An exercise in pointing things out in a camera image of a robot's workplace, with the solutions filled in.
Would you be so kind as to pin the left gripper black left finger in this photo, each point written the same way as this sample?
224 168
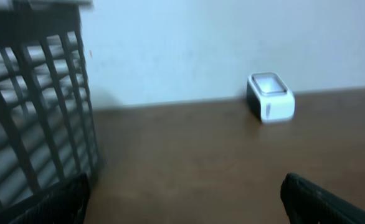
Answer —
62 203

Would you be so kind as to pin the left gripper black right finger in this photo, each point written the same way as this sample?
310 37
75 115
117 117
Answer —
306 202

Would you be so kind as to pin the white barcode scanner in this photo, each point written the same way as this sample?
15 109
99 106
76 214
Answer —
269 99

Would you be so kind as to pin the dark grey plastic basket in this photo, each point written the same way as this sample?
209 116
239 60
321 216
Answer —
47 133

